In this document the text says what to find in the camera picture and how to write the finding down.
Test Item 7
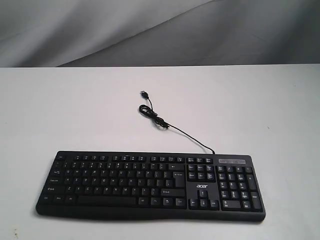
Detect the black acer keyboard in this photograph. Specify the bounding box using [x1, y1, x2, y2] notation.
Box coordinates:
[35, 151, 266, 222]

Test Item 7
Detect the grey backdrop cloth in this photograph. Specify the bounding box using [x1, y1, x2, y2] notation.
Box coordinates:
[0, 0, 320, 67]

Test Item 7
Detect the black USB cable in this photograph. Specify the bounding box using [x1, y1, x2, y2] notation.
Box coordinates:
[138, 89, 216, 155]

